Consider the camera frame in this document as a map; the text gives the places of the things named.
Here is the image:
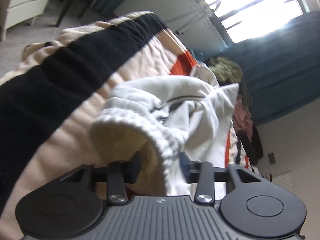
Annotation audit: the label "yellow-green knitted blanket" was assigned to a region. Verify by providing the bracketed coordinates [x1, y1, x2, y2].
[207, 56, 243, 83]

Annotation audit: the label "pink garment on pile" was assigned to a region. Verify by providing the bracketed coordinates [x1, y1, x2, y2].
[233, 94, 253, 140]

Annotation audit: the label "wall switch plate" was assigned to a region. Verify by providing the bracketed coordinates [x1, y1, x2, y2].
[268, 152, 276, 165]

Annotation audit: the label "white drawer dresser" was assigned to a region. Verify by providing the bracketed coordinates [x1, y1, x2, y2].
[1, 0, 49, 41]

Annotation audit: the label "white sweatpants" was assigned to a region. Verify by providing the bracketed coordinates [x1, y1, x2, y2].
[90, 75, 239, 195]

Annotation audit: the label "window with dark frame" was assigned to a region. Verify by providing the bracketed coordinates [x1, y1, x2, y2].
[203, 0, 307, 43]

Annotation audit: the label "teal right curtain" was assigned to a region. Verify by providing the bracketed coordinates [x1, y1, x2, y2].
[191, 11, 319, 125]

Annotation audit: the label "striped bed blanket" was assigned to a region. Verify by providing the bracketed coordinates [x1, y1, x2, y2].
[0, 10, 253, 240]

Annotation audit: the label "white garment steamer stand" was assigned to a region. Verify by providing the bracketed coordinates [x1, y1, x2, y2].
[167, 0, 221, 36]

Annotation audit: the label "dark armchair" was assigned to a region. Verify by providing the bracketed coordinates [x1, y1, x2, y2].
[235, 125, 264, 166]

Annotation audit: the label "white quilted headboard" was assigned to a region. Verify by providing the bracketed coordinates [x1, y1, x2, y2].
[272, 171, 296, 194]

